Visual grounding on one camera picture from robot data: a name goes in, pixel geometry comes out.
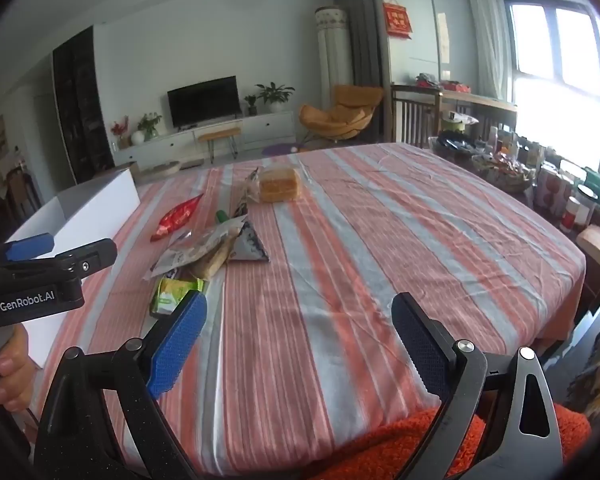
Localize large potted plant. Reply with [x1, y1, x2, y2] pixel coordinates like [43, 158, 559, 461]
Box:
[255, 81, 296, 113]

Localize white blue triangular packet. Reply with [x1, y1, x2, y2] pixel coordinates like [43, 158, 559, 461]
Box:
[227, 217, 271, 264]

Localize purple mat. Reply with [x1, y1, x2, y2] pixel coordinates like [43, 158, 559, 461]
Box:
[261, 143, 306, 157]

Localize person's left hand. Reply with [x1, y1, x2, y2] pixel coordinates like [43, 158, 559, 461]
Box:
[0, 329, 41, 409]

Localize striped tablecloth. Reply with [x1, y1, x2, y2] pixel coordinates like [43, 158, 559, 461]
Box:
[27, 141, 588, 478]

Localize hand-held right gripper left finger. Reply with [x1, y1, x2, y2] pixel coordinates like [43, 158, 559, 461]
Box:
[32, 290, 208, 480]

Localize green snack packet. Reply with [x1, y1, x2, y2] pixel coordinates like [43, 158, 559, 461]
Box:
[149, 276, 206, 317]

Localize red wall calendar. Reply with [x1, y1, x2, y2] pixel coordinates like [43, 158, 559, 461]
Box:
[382, 0, 413, 40]

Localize white curtain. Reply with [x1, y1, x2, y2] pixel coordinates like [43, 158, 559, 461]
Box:
[466, 0, 512, 101]

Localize white TV cabinet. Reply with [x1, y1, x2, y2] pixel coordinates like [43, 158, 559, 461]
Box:
[111, 111, 297, 168]

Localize cluttered bottles and jars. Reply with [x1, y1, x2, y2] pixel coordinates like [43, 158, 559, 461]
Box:
[427, 125, 600, 241]

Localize covered standing air conditioner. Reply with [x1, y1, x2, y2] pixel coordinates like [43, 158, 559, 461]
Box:
[314, 6, 353, 111]

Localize red flower vase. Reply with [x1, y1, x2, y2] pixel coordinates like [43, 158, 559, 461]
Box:
[111, 116, 131, 150]

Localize orange fuzzy cloth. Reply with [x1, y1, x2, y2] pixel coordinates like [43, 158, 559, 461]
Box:
[300, 400, 593, 480]

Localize orange lounge chair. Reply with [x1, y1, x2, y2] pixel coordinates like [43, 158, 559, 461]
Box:
[298, 85, 385, 147]

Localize wooden stool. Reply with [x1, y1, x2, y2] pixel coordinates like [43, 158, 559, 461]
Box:
[197, 126, 242, 163]

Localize television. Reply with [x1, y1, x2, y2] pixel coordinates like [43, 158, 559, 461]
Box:
[167, 75, 243, 129]

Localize red snack packet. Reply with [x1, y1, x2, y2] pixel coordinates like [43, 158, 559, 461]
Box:
[150, 193, 204, 242]

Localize beige snack bar packet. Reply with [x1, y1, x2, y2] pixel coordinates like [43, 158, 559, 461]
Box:
[187, 237, 241, 281]

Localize black display cabinet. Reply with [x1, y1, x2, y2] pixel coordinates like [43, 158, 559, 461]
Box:
[51, 25, 116, 183]

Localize grey curtain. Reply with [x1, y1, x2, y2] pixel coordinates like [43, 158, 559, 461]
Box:
[330, 0, 385, 88]

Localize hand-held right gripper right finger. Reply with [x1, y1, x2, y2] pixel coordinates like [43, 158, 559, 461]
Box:
[391, 291, 566, 480]

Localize bread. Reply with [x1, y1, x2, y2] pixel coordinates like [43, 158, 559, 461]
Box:
[245, 166, 311, 205]

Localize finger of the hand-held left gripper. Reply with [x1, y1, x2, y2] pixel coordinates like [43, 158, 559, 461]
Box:
[0, 238, 118, 286]
[0, 233, 56, 266]

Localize white cardboard box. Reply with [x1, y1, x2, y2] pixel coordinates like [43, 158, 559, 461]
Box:
[5, 167, 142, 371]

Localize dining table with chairs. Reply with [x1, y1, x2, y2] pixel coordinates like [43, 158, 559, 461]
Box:
[0, 155, 43, 231]

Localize window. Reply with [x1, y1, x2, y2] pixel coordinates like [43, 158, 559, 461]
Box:
[502, 0, 600, 176]

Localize clear packet of brown strips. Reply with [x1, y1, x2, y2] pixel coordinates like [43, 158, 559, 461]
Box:
[142, 215, 248, 281]

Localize green plant glass vase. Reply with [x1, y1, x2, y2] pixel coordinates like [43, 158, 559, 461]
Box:
[137, 111, 163, 142]

